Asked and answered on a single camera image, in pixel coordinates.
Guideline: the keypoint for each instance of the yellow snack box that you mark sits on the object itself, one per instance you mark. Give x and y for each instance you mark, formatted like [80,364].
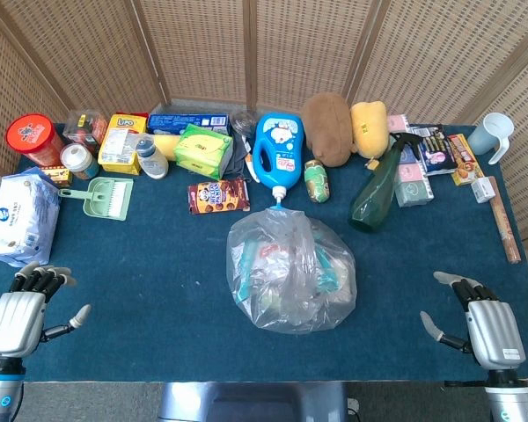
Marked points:
[119,145]

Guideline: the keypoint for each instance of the white bottle with blue cap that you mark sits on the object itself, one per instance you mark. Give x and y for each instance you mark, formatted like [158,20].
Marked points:
[151,160]

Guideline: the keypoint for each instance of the pale blue plastic mug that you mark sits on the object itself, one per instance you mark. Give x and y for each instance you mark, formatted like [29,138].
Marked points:
[488,136]

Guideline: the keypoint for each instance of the pink green soap boxes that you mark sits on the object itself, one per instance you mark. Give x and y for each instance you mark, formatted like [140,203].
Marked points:
[415,193]

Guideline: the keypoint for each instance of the green tissue pack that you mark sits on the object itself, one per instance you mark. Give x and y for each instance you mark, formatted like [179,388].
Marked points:
[202,149]

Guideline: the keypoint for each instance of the light green hand brush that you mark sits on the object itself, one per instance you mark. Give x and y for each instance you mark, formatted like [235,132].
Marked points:
[116,195]

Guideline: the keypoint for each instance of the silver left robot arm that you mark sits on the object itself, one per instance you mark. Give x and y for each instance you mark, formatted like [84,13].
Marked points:
[0,391]

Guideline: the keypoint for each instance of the pink tissue pack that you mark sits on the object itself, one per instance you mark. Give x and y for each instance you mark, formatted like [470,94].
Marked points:
[411,173]
[398,123]

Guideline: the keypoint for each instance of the teal edged packet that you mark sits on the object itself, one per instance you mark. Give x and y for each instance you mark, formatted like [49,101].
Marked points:
[248,272]

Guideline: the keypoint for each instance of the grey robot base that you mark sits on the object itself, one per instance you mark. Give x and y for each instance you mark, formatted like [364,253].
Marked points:
[251,402]

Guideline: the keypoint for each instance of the light green dustpan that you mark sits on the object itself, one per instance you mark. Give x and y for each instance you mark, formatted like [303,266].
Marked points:
[92,202]

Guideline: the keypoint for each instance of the red cylindrical snack can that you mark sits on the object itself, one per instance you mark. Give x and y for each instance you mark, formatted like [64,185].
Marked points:
[33,136]

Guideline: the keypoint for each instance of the blue cartoon detergent bottle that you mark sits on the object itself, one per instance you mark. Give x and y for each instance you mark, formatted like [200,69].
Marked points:
[278,149]

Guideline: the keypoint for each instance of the yellow sponge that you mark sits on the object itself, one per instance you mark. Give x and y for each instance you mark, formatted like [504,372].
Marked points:
[166,147]

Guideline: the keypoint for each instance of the blue carpet table cover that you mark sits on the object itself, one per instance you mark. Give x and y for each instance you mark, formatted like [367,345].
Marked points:
[158,285]

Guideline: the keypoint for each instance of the white rice bag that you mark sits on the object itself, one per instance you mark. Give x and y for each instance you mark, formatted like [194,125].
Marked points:
[19,220]

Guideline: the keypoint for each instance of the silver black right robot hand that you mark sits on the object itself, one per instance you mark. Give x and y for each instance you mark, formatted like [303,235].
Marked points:
[495,334]

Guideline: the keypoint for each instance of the Hello Panda biscuit box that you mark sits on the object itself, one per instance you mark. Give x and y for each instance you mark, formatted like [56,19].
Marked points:
[217,197]

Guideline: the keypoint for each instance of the yellow red snack packet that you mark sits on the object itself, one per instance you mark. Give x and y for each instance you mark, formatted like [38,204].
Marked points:
[464,160]

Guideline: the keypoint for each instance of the brown paper roll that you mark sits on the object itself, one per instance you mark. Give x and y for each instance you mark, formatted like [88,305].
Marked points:
[503,220]

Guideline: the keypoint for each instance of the clear plastic bag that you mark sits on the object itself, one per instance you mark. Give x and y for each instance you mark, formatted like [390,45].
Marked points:
[290,272]

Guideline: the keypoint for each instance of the green printed can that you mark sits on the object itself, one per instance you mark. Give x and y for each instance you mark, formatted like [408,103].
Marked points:
[317,181]

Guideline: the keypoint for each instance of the long blue box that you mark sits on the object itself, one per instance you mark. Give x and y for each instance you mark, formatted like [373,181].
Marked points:
[180,119]

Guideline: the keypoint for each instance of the jar with white lid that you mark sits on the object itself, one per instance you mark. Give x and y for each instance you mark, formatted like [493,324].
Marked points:
[77,160]

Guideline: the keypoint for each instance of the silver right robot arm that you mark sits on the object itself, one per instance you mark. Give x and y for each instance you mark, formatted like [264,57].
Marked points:
[510,400]

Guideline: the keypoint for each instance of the clear box with red contents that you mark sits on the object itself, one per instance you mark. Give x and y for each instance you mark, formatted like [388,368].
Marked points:
[85,127]

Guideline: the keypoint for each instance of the small white box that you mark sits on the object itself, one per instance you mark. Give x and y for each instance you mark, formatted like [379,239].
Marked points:
[481,190]

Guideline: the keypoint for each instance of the yellow plush toy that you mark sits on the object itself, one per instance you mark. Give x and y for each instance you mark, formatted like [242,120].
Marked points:
[369,129]

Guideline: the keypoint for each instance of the dark green spray bottle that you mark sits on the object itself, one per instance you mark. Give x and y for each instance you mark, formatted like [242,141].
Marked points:
[376,198]

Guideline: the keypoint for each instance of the small red yellow box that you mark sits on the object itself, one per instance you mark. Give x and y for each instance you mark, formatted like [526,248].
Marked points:
[57,175]

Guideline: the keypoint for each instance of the pale blue tissue pack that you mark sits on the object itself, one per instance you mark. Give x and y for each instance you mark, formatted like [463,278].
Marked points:
[410,156]

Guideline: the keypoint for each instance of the white orange pen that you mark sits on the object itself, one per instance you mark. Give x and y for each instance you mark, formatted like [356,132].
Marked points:
[250,165]

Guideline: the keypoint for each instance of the woven folding screen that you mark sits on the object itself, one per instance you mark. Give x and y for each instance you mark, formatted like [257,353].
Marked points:
[290,48]

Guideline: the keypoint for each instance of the battery pack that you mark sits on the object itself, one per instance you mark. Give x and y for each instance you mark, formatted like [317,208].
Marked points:
[435,151]

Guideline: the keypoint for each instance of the brown plush toy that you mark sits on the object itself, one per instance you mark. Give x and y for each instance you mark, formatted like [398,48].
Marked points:
[327,127]

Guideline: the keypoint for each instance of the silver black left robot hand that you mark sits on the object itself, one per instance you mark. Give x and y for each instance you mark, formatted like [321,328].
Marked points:
[15,321]

